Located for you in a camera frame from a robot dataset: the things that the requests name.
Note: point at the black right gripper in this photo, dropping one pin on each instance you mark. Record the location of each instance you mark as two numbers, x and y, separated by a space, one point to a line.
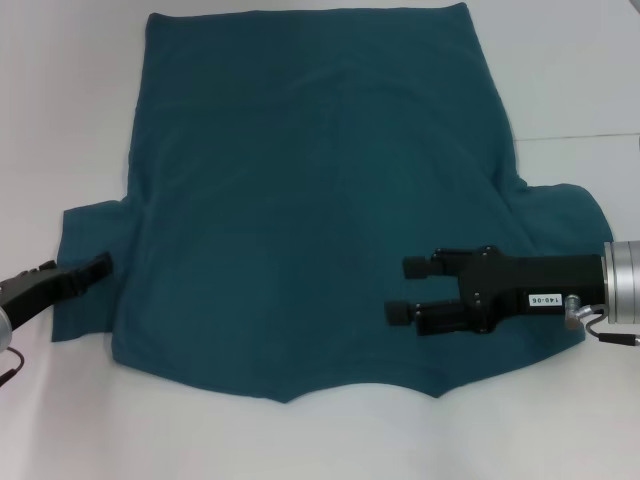
540 280

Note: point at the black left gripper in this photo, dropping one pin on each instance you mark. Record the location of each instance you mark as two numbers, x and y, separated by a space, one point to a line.
30 297

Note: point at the blue t-shirt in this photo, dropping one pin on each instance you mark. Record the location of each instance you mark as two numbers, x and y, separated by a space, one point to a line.
300 200

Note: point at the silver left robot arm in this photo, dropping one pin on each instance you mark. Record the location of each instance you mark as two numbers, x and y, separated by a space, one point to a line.
3 330

